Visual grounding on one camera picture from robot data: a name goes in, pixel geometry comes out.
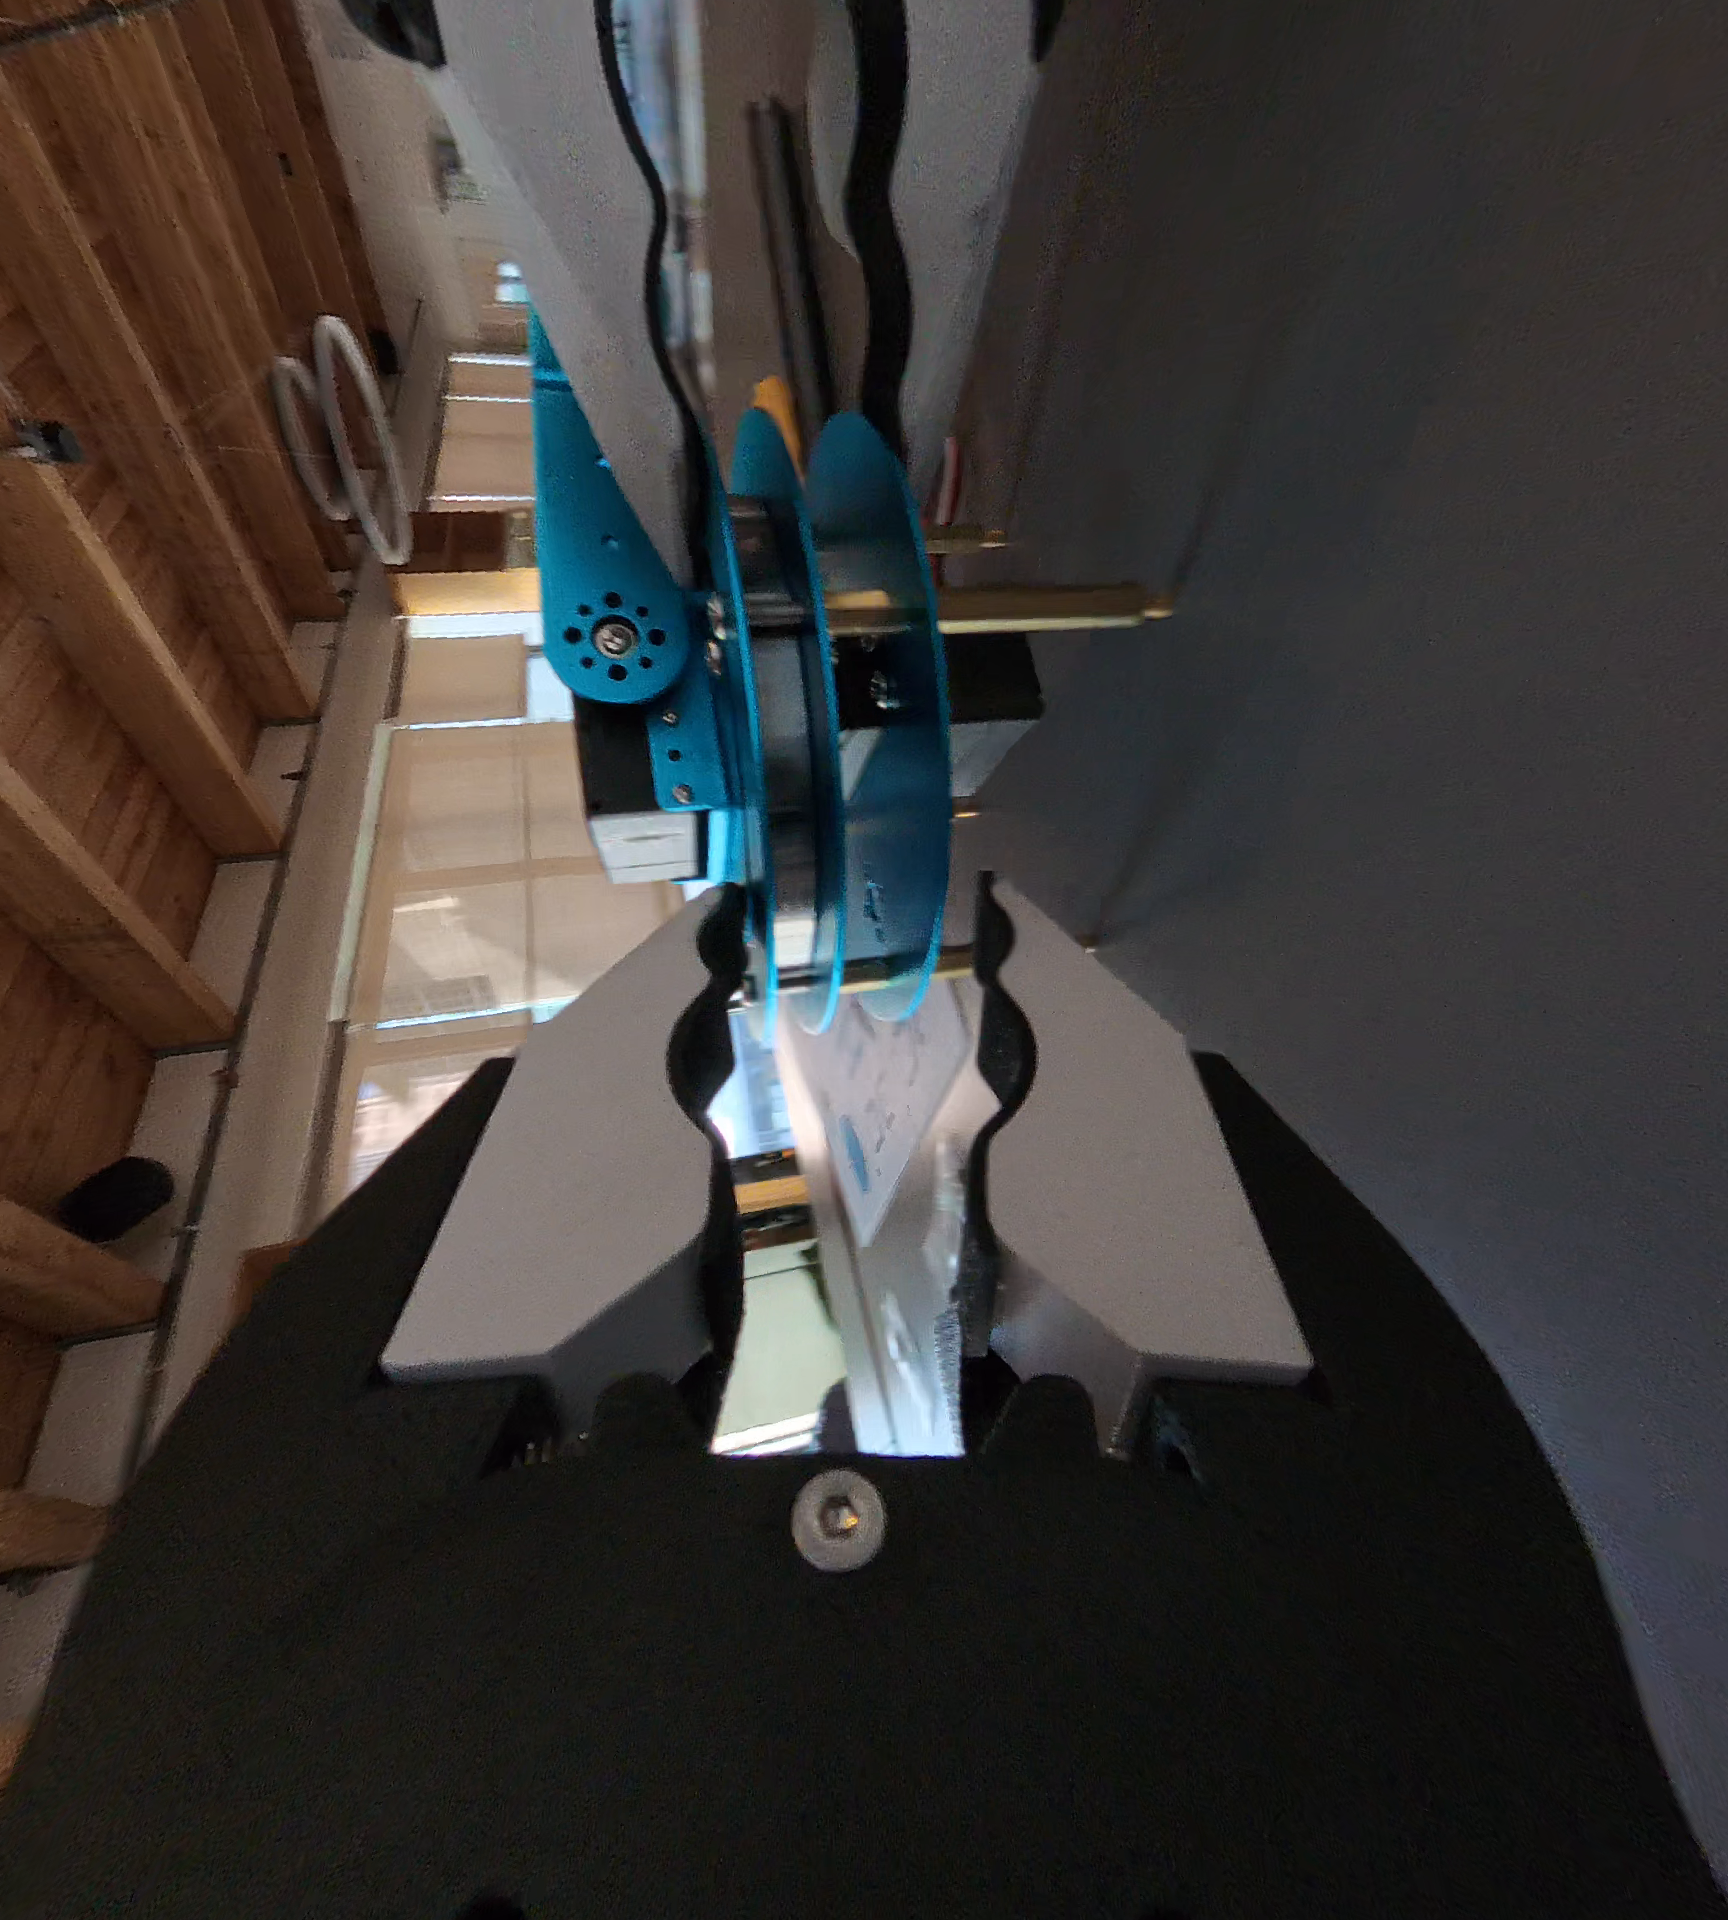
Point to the black ceiling spotlight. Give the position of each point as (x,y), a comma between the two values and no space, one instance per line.
(115,1201)

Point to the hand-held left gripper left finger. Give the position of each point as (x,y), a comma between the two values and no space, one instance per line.
(565,1187)

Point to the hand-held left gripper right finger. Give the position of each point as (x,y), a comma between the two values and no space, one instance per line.
(1136,1201)

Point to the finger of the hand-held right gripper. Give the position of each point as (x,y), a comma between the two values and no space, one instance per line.
(962,179)
(565,197)

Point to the printed instruction sheet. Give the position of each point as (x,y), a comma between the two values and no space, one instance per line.
(880,1112)

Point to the blue toy robot arm base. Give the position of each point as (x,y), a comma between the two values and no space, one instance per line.
(880,674)

